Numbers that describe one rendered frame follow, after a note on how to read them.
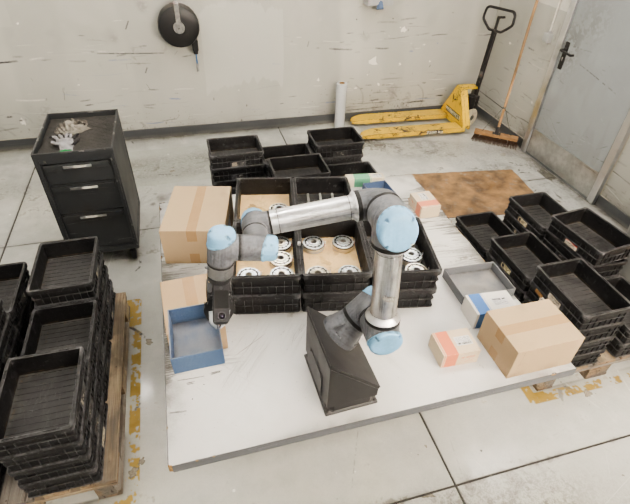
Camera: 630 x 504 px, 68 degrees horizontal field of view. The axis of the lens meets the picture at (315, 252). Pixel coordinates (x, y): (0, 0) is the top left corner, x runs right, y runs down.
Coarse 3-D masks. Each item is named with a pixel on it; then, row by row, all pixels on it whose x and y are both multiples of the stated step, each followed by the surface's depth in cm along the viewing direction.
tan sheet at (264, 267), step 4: (292, 248) 220; (292, 252) 218; (236, 264) 210; (240, 264) 210; (244, 264) 210; (248, 264) 210; (252, 264) 210; (256, 264) 210; (260, 264) 211; (264, 264) 211; (268, 264) 211; (292, 264) 211; (236, 268) 208; (240, 268) 208; (256, 268) 208; (260, 268) 208; (264, 268) 209; (268, 268) 209; (292, 268) 209; (236, 272) 206; (260, 272) 206; (264, 272) 206; (268, 272) 207
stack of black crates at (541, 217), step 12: (540, 192) 334; (516, 204) 322; (528, 204) 338; (540, 204) 340; (552, 204) 328; (504, 216) 339; (516, 216) 326; (528, 216) 312; (540, 216) 329; (516, 228) 328; (528, 228) 315; (540, 228) 303
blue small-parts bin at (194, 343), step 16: (176, 320) 150; (192, 320) 152; (176, 336) 147; (192, 336) 147; (208, 336) 147; (176, 352) 142; (192, 352) 142; (208, 352) 134; (176, 368) 135; (192, 368) 137
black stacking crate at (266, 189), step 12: (240, 180) 249; (252, 180) 250; (264, 180) 250; (276, 180) 251; (288, 180) 252; (240, 192) 252; (252, 192) 255; (264, 192) 255; (276, 192) 256; (288, 192) 257; (240, 204) 248
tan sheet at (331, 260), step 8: (328, 240) 226; (328, 248) 221; (304, 256) 216; (312, 256) 216; (320, 256) 216; (328, 256) 217; (336, 256) 217; (344, 256) 217; (352, 256) 217; (312, 264) 212; (320, 264) 212; (328, 264) 212; (336, 264) 212; (344, 264) 213; (352, 264) 213; (336, 272) 208
